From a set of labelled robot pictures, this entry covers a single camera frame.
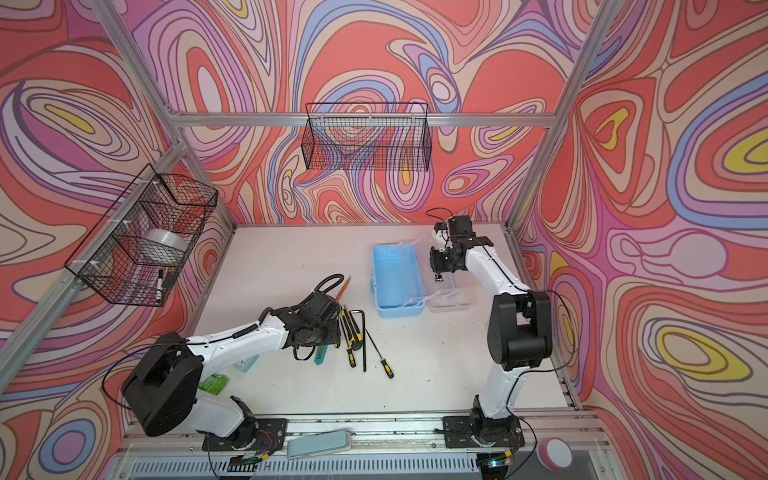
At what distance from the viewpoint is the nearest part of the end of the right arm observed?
0.68 m

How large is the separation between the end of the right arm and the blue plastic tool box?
0.09m

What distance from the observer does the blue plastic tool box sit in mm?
905
